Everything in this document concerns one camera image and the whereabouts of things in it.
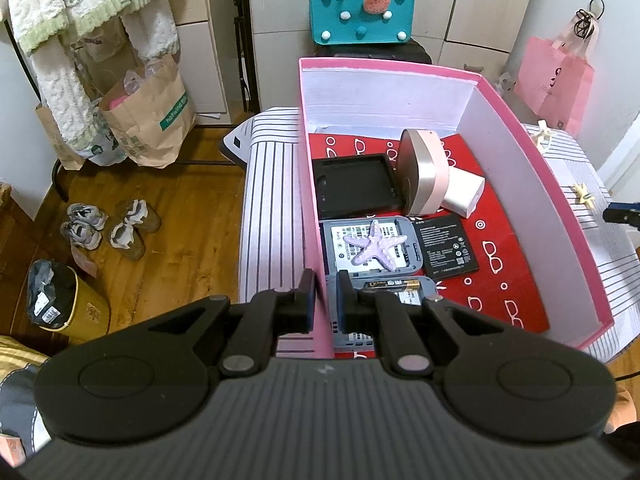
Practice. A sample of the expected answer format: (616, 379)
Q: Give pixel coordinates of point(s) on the plain brown paper bag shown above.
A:
(55, 140)

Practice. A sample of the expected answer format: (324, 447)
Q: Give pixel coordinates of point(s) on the grey white cloth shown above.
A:
(17, 410)

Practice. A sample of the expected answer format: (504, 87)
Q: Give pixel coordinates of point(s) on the pink cardboard box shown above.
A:
(310, 185)

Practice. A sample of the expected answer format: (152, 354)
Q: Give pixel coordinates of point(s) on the yellow trash bin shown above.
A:
(90, 316)

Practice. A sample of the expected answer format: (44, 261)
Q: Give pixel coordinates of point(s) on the black phone case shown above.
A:
(355, 185)

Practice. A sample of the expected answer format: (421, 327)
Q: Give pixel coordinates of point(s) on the white rectangular box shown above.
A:
(462, 192)

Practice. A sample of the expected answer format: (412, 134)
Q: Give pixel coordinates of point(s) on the pink shopping bag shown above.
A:
(555, 80)

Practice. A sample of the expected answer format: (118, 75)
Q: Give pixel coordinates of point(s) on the pink round box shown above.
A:
(425, 175)

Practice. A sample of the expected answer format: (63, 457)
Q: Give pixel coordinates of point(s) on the small white tag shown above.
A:
(505, 83)

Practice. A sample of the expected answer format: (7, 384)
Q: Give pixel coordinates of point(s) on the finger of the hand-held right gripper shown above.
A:
(622, 214)

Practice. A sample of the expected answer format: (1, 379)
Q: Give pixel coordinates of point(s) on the yellow striped cloth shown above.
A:
(20, 355)

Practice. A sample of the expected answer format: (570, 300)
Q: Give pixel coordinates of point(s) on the black phone battery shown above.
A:
(445, 245)

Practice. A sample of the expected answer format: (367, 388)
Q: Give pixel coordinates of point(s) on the black gold battery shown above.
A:
(395, 285)

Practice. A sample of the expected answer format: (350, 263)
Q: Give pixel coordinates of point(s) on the black tripod stand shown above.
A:
(245, 25)

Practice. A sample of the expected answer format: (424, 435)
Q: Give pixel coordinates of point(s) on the purple starfish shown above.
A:
(375, 247)

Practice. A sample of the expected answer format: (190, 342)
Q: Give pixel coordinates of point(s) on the black suitcase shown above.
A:
(420, 52)

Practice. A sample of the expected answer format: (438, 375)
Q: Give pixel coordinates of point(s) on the cream starfish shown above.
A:
(544, 136)

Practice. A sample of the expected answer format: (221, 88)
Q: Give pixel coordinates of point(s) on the brown shoes pair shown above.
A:
(140, 215)

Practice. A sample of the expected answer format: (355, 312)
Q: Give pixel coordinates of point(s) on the white wardrobe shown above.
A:
(280, 60)

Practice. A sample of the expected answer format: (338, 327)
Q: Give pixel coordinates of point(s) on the yellow starfish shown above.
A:
(583, 193)

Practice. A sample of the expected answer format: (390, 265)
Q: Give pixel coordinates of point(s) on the white green fluffy robe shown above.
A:
(55, 80)

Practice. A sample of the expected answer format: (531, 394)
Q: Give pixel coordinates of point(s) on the teal felt tote bag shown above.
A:
(360, 10)

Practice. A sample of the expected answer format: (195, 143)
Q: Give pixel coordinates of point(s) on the brown green-label paper bag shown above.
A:
(150, 125)

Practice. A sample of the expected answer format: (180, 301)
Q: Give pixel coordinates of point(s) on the black bin bag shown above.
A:
(50, 291)

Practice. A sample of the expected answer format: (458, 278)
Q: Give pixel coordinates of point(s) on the pale pink gift bag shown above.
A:
(580, 35)

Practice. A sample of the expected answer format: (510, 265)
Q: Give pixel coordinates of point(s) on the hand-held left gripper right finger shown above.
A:
(343, 302)

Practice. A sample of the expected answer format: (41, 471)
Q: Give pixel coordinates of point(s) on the grey open-back phone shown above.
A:
(428, 291)
(332, 245)

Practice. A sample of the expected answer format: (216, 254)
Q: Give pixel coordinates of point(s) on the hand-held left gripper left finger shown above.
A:
(311, 305)

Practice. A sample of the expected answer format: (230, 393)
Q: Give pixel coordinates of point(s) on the brown black-print paper bag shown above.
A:
(102, 55)

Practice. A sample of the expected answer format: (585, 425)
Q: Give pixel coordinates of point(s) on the black clothes rack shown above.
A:
(59, 182)

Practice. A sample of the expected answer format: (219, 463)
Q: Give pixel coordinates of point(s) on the pink paper tag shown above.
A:
(85, 261)

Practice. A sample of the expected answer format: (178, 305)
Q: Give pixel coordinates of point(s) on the white green plastic bag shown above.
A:
(107, 145)

